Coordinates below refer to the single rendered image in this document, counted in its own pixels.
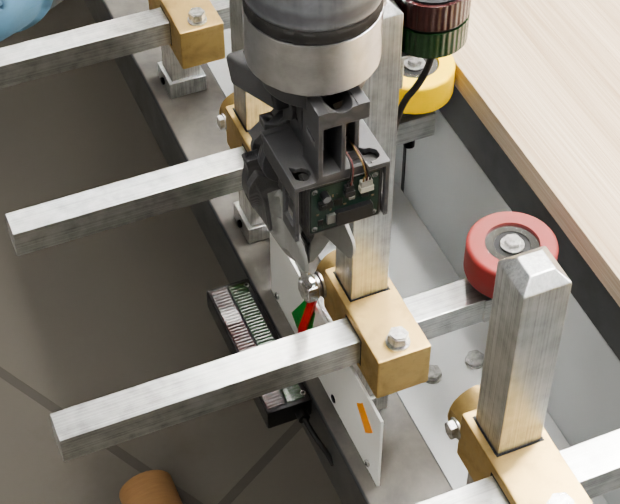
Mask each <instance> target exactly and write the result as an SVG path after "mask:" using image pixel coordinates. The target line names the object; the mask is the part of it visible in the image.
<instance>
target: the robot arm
mask: <svg viewBox="0 0 620 504"><path fill-rule="evenodd" d="M62 1H64V0H0V41H3V40H4V39H6V38H8V37H9V36H11V35H13V34H14V33H17V32H21V31H23V30H26V29H28V28H30V27H32V26H34V25H35V24H37V23H38V22H39V21H40V20H41V19H42V18H43V17H44V16H45V15H46V14H47V12H48V11H49V10H50V9H52V8H53V7H55V6H56V5H58V4H59V3H61V2H62ZM386 5H387V0H242V13H243V39H244V49H243V50H239V51H235V52H232V53H229V54H228V55H227V57H226V60H227V64H228V69H229V73H230V77H231V81H232V83H233V84H234V85H236V86H237V87H239V88H241V89H242V90H244V91H245V92H247V93H249V94H250V95H252V96H254V97H255V98H257V99H259V100H260V101H262V102H263V103H265V104H267V105H268V106H270V107H272V108H273V110H272V111H270V112H267V113H263V114H260V115H259V121H258V123H257V124H256V125H254V126H253V127H252V128H251V129H250V130H249V132H248V133H249V134H250V136H251V138H252V139H251V144H250V147H251V151H249V152H245V153H243V154H242V158H243V162H244V166H243V171H242V187H243V190H244V193H245V195H246V197H247V199H248V200H249V202H250V204H251V206H252V207H253V209H254V210H255V211H256V212H257V213H258V215H259V216H260V217H261V219H262V220H263V222H264V223H265V225H266V227H267V229H268V230H269V232H270V233H271V235H272V236H273V238H274V239H275V240H276V242H277V243H278V245H279V246H280V248H281V249H282V250H283V251H284V253H285V254H286V255H287V256H288V257H290V258H291V259H292V260H294V261H296V262H297V263H298V265H299V266H300V268H301V269H302V270H303V271H305V272H308V271H309V263H311V262H313V261H314V260H315V259H316V258H317V257H318V255H319V254H320V253H321V252H322V251H323V249H324V248H325V247H326V245H327V244H328V242H329V240H330V241H331V242H332V243H333V244H334V245H335V246H336V247H337V248H338V249H339V250H340V251H341V252H342V253H343V254H344V255H345V256H346V257H347V258H352V257H353V256H354V255H355V248H356V246H355V240H354V237H353V235H352V232H351V229H350V226H349V224H348V223H352V222H355V221H358V220H361V219H365V218H368V217H371V216H374V215H378V214H379V212H380V210H381V212H382V213H383V215H385V214H387V211H388V194H389V176H390V159H389V158H388V156H387V155H386V153H385V152H384V150H383V149H382V147H381V146H380V144H379V143H378V141H377V140H376V138H375V137H374V135H373V134H372V132H371V131H370V129H369V128H368V126H367V125H366V123H365V122H364V120H363V119H365V118H368V117H369V116H370V101H369V99H368V98H367V96H366V95H365V93H364V92H363V90H362V87H363V86H364V84H365V82H366V79H368V78H369V77H370V76H371V75H372V73H373V72H374V71H375V70H376V68H377V67H378V65H379V61H380V58H381V54H382V33H383V11H384V7H385V6H386ZM382 172H383V190H382ZM381 190H382V193H381Z"/></svg>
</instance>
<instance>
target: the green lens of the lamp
mask: <svg viewBox="0 0 620 504"><path fill-rule="evenodd" d="M469 18H470V13H469V16H468V18H467V19H466V20H465V21H464V22H463V23H462V24H461V25H459V26H458V27H456V28H454V29H452V30H450V31H447V32H442V33H421V32H416V31H413V30H410V29H408V28H406V27H404V26H403V34H402V52H403V53H405V54H408V55H410V56H414V57H418V58H426V59H435V58H442V57H446V56H449V55H452V54H454V53H456V52H457V51H459V50H460V49H461V48H462V47H463V46H464V45H465V43H466V41H467V37H468V28H469Z"/></svg>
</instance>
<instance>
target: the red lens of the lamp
mask: <svg viewBox="0 0 620 504"><path fill-rule="evenodd" d="M394 1H395V2H396V4H397V5H398V6H399V8H400V9H401V10H402V12H403V14H404V18H403V25H404V26H406V27H408V28H411V29H414V30H418V31H424V32H440V31H446V30H449V29H452V28H455V27H457V26H459V25H460V24H462V23H463V22H464V21H465V20H466V19H467V18H468V16H469V13H470V8H471V0H456V1H454V2H451V3H448V4H443V5H425V4H420V3H416V2H413V1H411V0H394Z"/></svg>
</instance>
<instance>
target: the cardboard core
mask: <svg viewBox="0 0 620 504"><path fill-rule="evenodd" d="M119 498H120V501H121V503H122V504H183V503H182V501H181V499H180V496H179V494H178V492H177V489H176V487H175V485H174V482H173V480H172V478H171V475H170V474H169V473H168V472H166V471H163V470H149V471H145V472H142V473H140V474H138V475H136V476H134V477H132V478H131V479H129V480H128V481H127V482H126V483H125V484H124V485H123V486H122V488H121V490H120V492H119Z"/></svg>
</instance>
